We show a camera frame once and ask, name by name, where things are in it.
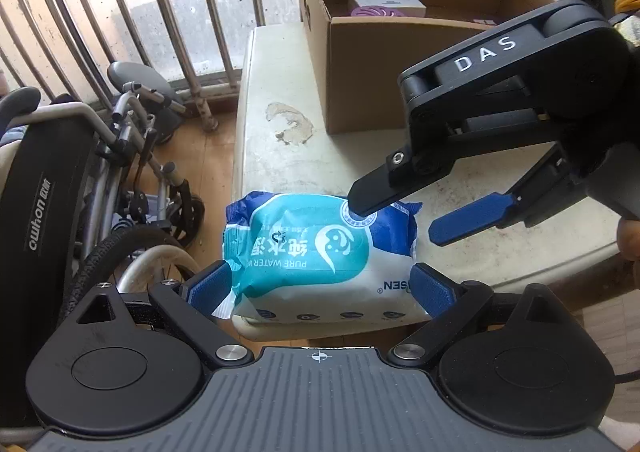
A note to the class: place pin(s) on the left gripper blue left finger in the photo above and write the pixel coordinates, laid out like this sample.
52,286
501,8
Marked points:
210,291

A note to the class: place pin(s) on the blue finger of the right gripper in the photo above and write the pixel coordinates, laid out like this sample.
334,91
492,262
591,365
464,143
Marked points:
403,173
470,219

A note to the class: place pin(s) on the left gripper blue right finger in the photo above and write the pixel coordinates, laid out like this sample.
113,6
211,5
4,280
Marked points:
433,291

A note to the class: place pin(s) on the red white toothpaste tube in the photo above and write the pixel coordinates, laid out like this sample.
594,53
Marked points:
485,22

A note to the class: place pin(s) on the blue wet wipes pack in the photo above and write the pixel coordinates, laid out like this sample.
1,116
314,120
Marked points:
306,258

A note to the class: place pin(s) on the purple air freshener can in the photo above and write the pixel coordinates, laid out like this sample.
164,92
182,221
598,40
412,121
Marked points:
375,11

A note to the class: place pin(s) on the white soap box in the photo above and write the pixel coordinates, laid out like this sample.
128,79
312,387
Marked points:
410,8

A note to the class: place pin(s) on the person's right hand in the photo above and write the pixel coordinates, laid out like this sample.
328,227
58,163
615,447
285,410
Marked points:
628,242

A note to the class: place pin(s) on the orange rubber bands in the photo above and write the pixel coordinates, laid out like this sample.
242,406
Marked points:
626,6

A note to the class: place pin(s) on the black wheelchair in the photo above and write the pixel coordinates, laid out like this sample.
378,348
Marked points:
84,201

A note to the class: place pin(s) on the brown cardboard box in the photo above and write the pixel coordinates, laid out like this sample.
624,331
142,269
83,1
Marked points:
357,60

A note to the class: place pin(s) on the metal window bars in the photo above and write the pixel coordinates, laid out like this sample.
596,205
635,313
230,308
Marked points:
65,45

